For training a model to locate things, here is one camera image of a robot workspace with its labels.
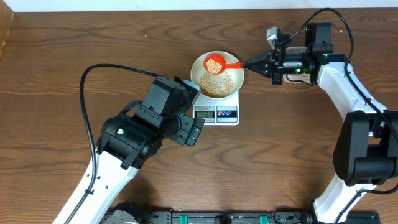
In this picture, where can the red plastic measuring scoop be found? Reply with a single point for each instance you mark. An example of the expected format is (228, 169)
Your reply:
(216, 64)

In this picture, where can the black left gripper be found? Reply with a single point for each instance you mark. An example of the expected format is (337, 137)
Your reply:
(189, 130)

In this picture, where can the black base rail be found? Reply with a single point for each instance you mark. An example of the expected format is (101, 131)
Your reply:
(128, 212)

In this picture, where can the clear plastic container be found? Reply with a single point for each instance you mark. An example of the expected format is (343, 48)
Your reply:
(291, 78)

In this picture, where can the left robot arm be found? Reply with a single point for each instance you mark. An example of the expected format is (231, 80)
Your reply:
(127, 141)

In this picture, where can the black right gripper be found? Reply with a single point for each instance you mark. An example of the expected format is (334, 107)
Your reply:
(268, 59)

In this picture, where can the cream ceramic bowl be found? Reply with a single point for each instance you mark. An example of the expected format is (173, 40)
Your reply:
(237, 75)

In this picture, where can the white digital kitchen scale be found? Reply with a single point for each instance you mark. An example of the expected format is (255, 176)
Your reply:
(218, 111)

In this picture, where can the pile of soybeans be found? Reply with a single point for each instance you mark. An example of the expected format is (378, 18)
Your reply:
(216, 86)

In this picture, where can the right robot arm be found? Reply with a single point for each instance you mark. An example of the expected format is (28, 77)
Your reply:
(365, 154)

